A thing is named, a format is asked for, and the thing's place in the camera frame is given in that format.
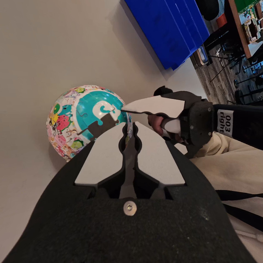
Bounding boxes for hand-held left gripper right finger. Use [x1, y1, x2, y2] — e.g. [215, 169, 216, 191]
[132, 121, 186, 199]

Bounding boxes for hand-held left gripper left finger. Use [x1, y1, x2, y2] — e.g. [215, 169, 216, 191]
[74, 122, 132, 199]

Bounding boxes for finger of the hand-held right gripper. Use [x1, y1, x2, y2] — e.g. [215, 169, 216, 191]
[121, 96, 187, 119]
[161, 118, 181, 134]

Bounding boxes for colourful cartoon puzzle ball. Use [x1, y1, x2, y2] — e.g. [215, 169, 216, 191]
[46, 85, 134, 161]

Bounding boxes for person's right hand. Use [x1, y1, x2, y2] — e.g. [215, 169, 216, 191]
[148, 114, 184, 145]

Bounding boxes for blue plastic bin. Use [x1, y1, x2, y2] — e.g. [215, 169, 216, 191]
[124, 0, 210, 71]

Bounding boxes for wooden table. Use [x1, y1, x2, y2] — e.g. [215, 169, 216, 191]
[228, 0, 263, 59]

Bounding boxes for orange stool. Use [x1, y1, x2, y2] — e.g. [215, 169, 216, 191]
[216, 13, 227, 29]

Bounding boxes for green plastic bin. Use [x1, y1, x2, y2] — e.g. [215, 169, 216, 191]
[236, 0, 260, 12]

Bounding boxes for black strap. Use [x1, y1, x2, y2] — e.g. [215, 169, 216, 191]
[216, 190, 263, 201]
[224, 204, 263, 232]

